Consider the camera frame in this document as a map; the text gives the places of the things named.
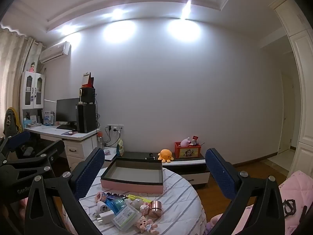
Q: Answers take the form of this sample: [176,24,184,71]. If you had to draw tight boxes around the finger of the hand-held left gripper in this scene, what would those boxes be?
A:
[0,140,66,177]
[0,130,31,164]

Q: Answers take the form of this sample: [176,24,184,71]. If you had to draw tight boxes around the white air conditioner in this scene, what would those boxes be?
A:
[39,42,71,63]

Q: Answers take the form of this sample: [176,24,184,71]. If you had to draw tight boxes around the black and white low cabinet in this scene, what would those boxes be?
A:
[104,147,211,190]

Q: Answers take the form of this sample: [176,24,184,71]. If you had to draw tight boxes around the green snack bag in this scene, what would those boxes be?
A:
[115,139,125,157]

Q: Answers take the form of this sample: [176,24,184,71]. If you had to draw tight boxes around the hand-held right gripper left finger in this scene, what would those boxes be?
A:
[24,147,105,235]

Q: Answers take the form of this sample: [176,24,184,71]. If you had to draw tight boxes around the white booklet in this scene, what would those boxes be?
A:
[104,148,118,162]

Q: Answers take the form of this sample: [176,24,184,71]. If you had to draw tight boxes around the black computer tower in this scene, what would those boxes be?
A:
[76,103,97,133]

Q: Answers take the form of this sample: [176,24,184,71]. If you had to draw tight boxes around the clear plastic case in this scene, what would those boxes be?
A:
[112,204,143,232]

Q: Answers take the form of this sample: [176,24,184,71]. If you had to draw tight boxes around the pink storage box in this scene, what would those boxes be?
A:
[100,157,164,194]

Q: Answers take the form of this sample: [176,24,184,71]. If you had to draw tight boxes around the white charger plug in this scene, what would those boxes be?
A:
[93,212,115,225]

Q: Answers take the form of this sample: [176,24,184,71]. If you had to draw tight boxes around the black comb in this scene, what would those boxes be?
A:
[105,193,128,200]

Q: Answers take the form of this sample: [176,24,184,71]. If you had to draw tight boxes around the pink bedding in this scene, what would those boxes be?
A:
[205,170,313,235]

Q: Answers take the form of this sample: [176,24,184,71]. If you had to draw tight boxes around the black computer monitor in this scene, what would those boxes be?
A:
[56,98,81,131]

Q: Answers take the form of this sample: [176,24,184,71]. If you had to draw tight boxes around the small doll figure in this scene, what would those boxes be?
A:
[136,216,159,234]

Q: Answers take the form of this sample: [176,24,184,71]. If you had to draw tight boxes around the yellow highlighter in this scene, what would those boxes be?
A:
[127,194,152,202]

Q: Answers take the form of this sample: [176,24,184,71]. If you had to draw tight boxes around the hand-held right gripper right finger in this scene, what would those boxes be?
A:
[205,148,286,235]

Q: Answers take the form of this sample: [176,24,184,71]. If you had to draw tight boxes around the black speaker box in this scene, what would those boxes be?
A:
[80,88,96,104]

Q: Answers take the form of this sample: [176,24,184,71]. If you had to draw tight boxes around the red printed storage box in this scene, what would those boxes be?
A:
[174,141,201,159]

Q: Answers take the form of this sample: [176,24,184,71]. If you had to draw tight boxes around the rose gold jar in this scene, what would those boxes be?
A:
[149,200,164,218]

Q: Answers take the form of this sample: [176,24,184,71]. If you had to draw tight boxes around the red and white boxes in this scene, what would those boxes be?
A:
[82,72,94,89]

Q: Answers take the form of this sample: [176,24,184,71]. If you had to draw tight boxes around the white glass-door cabinet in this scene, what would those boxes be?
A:
[20,71,46,125]

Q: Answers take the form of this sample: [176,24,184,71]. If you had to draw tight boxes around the beige curtain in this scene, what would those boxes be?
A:
[0,24,42,137]

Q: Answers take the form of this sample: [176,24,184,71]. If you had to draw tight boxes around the chair with draped clothes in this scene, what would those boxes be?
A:
[3,107,23,137]

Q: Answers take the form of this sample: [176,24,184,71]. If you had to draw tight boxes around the blue box on desk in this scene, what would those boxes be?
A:
[43,110,54,125]

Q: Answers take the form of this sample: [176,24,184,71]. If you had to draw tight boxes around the blue toothbrush case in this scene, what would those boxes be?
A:
[104,197,123,213]

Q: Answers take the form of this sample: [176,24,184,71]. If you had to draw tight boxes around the orange octopus plush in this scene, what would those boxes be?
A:
[157,149,174,163]

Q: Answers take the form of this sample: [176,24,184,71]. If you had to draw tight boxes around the white desk with drawers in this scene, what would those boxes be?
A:
[23,124,101,170]

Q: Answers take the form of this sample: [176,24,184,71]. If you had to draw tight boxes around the cream wardrobe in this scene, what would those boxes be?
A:
[268,0,313,179]

